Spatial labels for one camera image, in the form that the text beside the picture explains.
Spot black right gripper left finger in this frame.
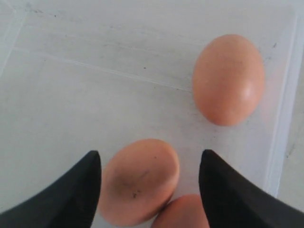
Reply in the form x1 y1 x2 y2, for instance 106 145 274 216
0 151 101 228

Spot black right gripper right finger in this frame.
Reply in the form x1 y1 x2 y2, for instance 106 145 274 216
199 150 304 228

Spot brown egg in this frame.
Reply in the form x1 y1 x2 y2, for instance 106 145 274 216
98 139 180 227
192 34 266 126
151 194 209 228

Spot clear plastic container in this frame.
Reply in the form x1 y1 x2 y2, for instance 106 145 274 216
0 0 304 212

